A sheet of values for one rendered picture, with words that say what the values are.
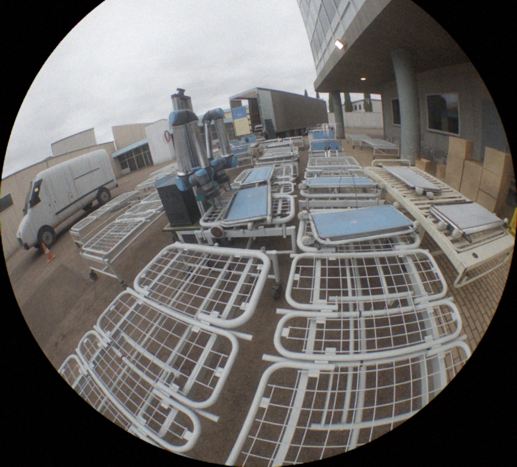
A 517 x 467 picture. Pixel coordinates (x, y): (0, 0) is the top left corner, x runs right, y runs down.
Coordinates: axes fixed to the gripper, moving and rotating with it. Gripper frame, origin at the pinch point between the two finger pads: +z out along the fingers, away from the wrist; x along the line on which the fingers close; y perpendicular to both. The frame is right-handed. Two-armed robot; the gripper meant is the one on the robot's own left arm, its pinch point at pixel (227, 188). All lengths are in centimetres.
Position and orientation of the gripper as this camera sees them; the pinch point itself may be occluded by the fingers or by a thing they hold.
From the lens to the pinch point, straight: 190.4
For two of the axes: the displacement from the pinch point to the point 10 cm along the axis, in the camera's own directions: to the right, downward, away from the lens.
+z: 3.8, 8.4, 4.0
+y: 0.5, -4.5, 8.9
